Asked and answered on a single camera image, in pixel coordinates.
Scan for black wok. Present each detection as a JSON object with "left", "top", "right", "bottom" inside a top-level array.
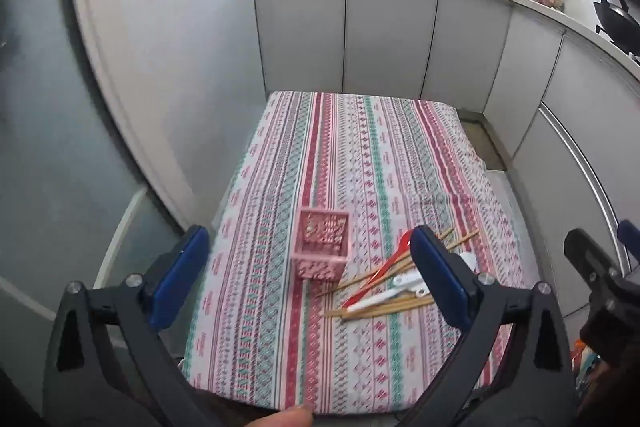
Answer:
[{"left": 582, "top": 0, "right": 640, "bottom": 58}]

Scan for red plastic spoon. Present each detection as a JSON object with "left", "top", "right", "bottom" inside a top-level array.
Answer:
[{"left": 341, "top": 229, "right": 417, "bottom": 309}]

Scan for striped patterned tablecloth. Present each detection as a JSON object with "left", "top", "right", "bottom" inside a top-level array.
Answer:
[{"left": 182, "top": 91, "right": 526, "bottom": 415}]

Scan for frosted glass sliding door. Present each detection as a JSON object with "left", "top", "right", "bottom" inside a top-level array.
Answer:
[{"left": 0, "top": 0, "right": 196, "bottom": 408}]

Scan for pink perforated utensil basket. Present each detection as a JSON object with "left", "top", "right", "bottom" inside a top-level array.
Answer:
[{"left": 292, "top": 208, "right": 351, "bottom": 283}]

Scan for white door frame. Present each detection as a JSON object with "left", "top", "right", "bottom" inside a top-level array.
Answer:
[{"left": 66, "top": 0, "right": 216, "bottom": 238}]

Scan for person's left hand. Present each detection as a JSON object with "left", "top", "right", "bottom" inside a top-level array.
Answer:
[{"left": 247, "top": 406, "right": 315, "bottom": 427}]

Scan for colourful packets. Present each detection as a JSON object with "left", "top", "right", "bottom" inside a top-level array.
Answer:
[{"left": 575, "top": 339, "right": 601, "bottom": 388}]

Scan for metal trim rail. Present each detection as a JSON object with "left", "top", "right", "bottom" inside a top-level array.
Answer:
[{"left": 537, "top": 102, "right": 633, "bottom": 273}]

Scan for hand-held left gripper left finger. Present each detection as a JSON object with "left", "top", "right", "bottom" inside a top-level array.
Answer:
[{"left": 42, "top": 225, "right": 221, "bottom": 427}]

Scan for pile of wooden chopsticks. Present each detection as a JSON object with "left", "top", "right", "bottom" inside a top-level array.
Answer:
[{"left": 315, "top": 227, "right": 481, "bottom": 320}]

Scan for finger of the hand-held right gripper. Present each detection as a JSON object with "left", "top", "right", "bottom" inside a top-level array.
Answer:
[
  {"left": 564, "top": 228, "right": 622, "bottom": 290},
  {"left": 616, "top": 219, "right": 640, "bottom": 270}
]

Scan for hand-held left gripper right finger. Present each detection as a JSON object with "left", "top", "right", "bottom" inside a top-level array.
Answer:
[{"left": 400, "top": 225, "right": 576, "bottom": 427}]

